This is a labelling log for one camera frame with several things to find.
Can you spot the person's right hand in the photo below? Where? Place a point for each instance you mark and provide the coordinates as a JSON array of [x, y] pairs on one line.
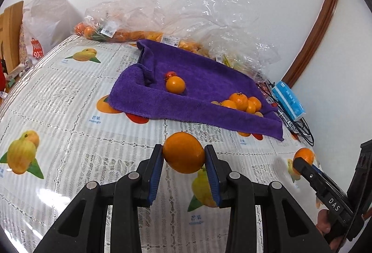
[[322, 224]]

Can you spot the pile of small items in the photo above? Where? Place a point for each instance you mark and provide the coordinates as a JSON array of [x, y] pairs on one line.
[[17, 71]]

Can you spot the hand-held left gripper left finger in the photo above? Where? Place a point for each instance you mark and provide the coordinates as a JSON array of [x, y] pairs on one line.
[[155, 174]]

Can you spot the wooden chair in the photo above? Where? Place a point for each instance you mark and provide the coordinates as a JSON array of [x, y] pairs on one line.
[[13, 35]]

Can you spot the clear bag of yellow fruit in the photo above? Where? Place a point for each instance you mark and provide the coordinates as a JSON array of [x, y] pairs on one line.
[[238, 38]]

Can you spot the bag of red tomatoes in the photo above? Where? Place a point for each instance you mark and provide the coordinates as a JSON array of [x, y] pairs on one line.
[[263, 87]]

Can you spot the red cherry tomato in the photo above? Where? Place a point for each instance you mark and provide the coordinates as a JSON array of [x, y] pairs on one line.
[[170, 74]]

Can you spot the purple towel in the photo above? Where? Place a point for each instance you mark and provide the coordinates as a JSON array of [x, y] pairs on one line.
[[203, 87]]

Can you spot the white plastic bag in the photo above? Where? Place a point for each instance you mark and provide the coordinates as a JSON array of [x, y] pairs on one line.
[[46, 20]]

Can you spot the brown wooden door frame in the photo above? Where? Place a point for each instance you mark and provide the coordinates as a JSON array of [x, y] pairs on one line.
[[319, 26]]

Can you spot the large orange with stem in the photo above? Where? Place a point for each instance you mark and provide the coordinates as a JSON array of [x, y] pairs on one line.
[[239, 99]]

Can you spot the small yellow loquat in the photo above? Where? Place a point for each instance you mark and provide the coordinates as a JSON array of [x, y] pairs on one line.
[[258, 114], [215, 102]]

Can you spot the black white patterned pouch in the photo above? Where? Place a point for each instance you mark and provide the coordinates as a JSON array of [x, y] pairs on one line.
[[287, 122]]

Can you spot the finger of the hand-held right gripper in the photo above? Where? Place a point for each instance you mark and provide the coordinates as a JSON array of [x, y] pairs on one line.
[[306, 170]]

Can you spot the clear bag of leafy oranges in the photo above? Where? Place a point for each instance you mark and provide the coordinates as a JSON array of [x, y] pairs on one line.
[[96, 20]]

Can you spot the small orange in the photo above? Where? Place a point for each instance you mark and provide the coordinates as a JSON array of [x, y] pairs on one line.
[[255, 101], [250, 109], [303, 154], [175, 85], [229, 104]]

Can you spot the fruit-print white tablecloth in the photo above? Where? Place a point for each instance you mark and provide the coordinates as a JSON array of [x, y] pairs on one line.
[[72, 113]]

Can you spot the blue tissue pack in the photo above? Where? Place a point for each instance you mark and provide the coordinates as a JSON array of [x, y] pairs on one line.
[[290, 101]]

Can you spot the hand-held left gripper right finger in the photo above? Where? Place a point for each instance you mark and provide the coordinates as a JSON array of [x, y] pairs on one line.
[[212, 177]]

